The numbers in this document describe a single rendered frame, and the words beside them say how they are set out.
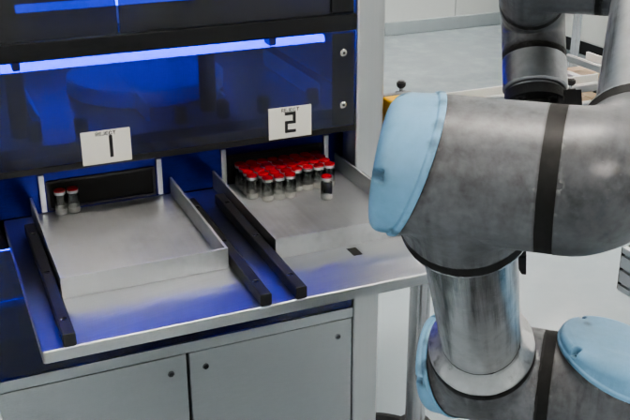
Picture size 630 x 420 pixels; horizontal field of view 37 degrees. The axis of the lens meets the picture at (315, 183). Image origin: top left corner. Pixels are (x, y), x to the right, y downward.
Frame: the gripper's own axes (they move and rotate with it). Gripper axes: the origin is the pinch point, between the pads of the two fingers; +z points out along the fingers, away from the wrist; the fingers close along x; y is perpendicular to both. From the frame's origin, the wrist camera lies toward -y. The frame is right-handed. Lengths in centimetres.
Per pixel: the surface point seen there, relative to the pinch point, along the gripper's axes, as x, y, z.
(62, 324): 19, -61, 5
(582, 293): 227, 34, -49
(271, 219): 53, -40, -21
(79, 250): 40, -69, -12
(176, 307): 29, -48, 0
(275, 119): 53, -40, -40
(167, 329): 25, -48, 4
